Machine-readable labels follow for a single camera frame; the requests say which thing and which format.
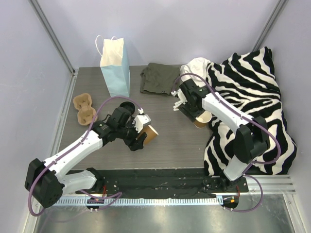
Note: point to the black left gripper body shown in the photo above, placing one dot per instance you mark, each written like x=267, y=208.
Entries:
x=135, y=140

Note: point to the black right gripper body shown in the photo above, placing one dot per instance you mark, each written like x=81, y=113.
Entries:
x=188, y=110

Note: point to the brown paper coffee cup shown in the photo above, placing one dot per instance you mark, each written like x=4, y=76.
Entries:
x=150, y=132

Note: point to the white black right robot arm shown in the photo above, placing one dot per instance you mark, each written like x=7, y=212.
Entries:
x=251, y=140

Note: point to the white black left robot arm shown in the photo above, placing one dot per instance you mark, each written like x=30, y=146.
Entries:
x=47, y=181

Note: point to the white paper straws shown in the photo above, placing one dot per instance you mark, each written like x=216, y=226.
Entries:
x=177, y=104

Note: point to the white bucket hat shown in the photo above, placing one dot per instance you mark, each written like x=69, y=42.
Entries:
x=197, y=66

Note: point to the brown cardboard cup carrier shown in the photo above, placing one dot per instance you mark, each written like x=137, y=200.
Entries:
x=83, y=104

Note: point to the olive green folded cloth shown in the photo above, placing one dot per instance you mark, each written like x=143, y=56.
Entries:
x=158, y=78

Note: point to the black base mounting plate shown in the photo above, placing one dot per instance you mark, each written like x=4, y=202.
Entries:
x=174, y=183

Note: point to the zebra striped blanket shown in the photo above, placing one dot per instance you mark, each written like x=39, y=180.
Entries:
x=248, y=82

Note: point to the light blue paper bag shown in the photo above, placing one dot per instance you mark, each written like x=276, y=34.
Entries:
x=114, y=65

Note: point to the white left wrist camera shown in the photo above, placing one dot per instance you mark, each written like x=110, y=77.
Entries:
x=141, y=120

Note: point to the white slotted cable duct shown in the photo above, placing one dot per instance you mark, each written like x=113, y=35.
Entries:
x=88, y=201

